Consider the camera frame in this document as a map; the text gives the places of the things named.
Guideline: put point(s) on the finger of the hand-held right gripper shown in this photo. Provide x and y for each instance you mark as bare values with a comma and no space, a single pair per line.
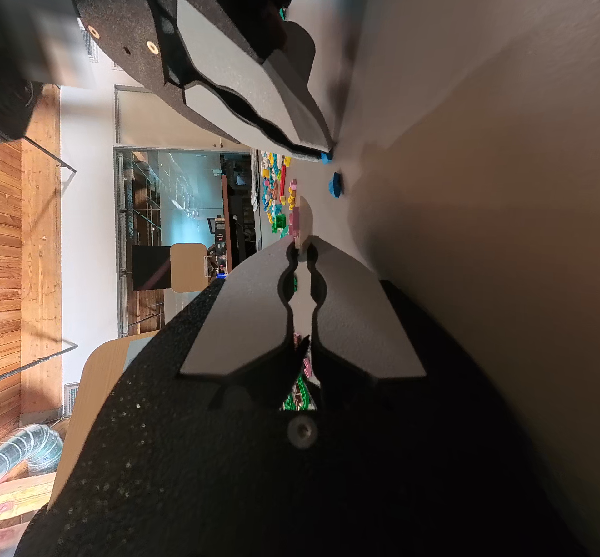
211,102
220,50

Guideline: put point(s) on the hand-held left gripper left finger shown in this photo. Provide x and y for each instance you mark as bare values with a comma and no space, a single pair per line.
234,317

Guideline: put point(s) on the black panel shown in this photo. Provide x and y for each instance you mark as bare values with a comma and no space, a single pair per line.
150,266

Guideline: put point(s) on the wooden chair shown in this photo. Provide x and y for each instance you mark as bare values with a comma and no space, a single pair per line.
189,266

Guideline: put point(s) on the dark blue sloped lego brick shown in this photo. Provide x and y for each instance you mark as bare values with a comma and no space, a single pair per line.
336,185

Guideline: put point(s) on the light wooden table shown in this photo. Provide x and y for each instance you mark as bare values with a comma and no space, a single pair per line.
98,388

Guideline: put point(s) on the white wall vent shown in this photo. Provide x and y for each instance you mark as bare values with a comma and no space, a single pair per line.
89,45

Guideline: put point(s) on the clear display box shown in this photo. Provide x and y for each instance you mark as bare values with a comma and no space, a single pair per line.
216,266

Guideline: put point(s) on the pile of colourful lego bricks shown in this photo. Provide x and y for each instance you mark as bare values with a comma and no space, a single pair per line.
276,181

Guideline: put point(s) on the silver flexible air duct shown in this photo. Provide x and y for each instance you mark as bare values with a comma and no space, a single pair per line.
28,447

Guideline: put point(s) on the white floor vent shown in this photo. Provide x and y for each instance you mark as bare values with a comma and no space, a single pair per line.
71,398

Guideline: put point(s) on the green lego baseplate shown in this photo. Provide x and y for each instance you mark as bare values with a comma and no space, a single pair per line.
297,395

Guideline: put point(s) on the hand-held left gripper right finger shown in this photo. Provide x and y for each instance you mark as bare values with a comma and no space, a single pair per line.
361,327

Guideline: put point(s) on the black metal rod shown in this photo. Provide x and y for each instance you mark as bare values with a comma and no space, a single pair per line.
47,153
42,357

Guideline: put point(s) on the wooden post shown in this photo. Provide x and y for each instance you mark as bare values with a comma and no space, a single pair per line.
41,261

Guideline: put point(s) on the glass partition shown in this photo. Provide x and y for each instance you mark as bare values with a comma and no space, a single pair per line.
187,191

